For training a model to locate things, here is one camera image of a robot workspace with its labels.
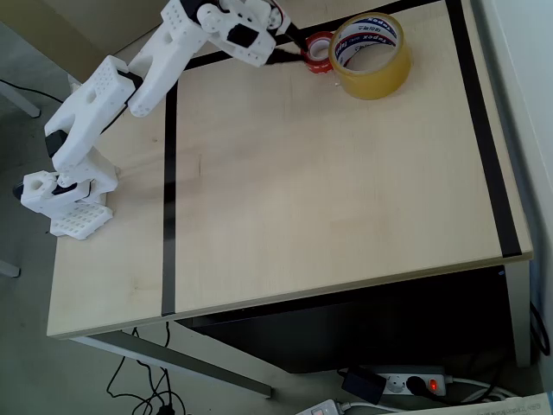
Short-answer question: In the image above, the black floor cable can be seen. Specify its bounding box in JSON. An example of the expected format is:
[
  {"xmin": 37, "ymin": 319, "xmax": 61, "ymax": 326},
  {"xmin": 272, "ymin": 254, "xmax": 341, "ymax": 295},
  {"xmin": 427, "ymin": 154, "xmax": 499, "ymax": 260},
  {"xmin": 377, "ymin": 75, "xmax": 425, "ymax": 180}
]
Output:
[{"xmin": 105, "ymin": 319, "xmax": 187, "ymax": 415}]

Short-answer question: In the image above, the grey table foot beam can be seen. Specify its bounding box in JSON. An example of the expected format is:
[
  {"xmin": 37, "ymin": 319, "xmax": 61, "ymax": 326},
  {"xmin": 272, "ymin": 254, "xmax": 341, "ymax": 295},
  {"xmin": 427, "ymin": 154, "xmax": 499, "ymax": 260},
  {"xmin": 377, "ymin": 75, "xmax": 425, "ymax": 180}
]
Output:
[{"xmin": 71, "ymin": 328, "xmax": 274, "ymax": 399}]

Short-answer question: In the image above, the large yellow tape roll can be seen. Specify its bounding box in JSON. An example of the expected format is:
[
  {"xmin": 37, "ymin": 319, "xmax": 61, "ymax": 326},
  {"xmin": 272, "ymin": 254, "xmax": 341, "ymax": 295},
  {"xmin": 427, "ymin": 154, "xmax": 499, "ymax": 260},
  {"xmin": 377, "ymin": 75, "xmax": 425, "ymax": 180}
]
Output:
[{"xmin": 328, "ymin": 11, "xmax": 413, "ymax": 101}]

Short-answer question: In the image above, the brown cardboard board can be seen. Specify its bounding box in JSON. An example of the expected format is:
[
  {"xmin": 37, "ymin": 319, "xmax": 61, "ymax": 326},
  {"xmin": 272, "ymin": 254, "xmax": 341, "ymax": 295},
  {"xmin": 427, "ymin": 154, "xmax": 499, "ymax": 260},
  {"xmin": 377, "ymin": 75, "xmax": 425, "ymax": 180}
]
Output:
[{"xmin": 0, "ymin": 0, "xmax": 174, "ymax": 60}]

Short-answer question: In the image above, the black power adapter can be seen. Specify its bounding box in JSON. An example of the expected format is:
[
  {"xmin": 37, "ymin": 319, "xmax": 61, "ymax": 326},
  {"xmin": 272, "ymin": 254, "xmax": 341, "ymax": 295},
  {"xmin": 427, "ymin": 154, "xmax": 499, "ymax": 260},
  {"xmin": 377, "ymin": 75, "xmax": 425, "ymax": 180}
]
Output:
[{"xmin": 340, "ymin": 367, "xmax": 389, "ymax": 406}]

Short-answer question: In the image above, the white power cable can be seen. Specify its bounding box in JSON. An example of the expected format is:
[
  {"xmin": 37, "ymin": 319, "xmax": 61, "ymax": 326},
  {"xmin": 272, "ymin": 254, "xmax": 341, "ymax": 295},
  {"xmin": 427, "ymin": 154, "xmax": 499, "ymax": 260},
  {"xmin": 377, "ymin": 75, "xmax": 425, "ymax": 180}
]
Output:
[
  {"xmin": 340, "ymin": 400, "xmax": 437, "ymax": 414},
  {"xmin": 444, "ymin": 374, "xmax": 515, "ymax": 405}
]

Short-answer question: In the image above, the red tape roll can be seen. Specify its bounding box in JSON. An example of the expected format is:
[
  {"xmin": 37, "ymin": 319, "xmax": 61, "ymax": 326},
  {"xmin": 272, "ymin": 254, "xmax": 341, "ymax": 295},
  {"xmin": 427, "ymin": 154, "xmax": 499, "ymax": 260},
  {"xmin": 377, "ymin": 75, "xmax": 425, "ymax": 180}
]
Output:
[{"xmin": 303, "ymin": 30, "xmax": 337, "ymax": 75}]

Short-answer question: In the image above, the black round plug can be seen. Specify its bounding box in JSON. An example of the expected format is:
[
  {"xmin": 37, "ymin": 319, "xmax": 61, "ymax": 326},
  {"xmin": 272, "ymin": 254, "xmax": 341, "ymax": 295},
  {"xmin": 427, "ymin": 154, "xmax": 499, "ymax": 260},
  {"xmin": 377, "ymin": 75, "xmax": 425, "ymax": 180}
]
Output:
[{"xmin": 405, "ymin": 374, "xmax": 429, "ymax": 397}]

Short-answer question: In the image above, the white power strip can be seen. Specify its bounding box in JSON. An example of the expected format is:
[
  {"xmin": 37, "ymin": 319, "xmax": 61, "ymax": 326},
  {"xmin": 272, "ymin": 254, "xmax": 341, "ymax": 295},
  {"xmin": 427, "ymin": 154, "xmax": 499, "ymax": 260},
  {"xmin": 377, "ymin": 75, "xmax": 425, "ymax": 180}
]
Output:
[{"xmin": 296, "ymin": 399, "xmax": 347, "ymax": 415}]

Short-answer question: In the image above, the grey table leg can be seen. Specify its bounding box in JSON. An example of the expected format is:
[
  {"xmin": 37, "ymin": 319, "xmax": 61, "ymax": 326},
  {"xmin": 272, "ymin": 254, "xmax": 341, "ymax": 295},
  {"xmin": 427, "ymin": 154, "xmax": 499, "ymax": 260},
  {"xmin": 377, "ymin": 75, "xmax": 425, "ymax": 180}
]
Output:
[{"xmin": 505, "ymin": 258, "xmax": 533, "ymax": 369}]

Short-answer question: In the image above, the grey power strip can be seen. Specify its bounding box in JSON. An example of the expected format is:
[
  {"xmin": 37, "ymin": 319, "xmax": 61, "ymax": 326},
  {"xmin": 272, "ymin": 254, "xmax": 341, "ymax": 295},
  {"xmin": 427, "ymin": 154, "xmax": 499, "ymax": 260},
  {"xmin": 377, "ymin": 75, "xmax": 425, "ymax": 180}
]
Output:
[{"xmin": 336, "ymin": 365, "xmax": 454, "ymax": 398}]

